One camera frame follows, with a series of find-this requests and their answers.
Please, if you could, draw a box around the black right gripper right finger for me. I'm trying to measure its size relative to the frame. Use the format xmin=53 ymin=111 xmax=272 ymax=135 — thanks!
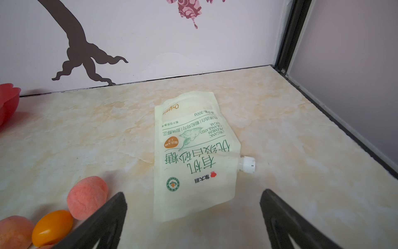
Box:
xmin=260 ymin=189 xmax=340 ymax=249

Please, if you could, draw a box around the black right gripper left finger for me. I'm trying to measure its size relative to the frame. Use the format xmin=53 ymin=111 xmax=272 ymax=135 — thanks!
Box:
xmin=53 ymin=192 xmax=127 ymax=249

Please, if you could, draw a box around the pink fake peach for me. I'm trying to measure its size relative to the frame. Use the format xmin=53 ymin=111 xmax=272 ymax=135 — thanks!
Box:
xmin=67 ymin=176 xmax=108 ymax=221
xmin=1 ymin=216 xmax=35 ymax=249

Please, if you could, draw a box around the orange fake kumquat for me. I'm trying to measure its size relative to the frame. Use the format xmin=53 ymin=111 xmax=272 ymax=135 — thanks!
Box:
xmin=32 ymin=210 xmax=74 ymax=248

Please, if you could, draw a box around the red flower fruit bowl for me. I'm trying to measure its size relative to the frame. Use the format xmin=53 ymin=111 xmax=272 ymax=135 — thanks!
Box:
xmin=1 ymin=83 xmax=21 ymax=126

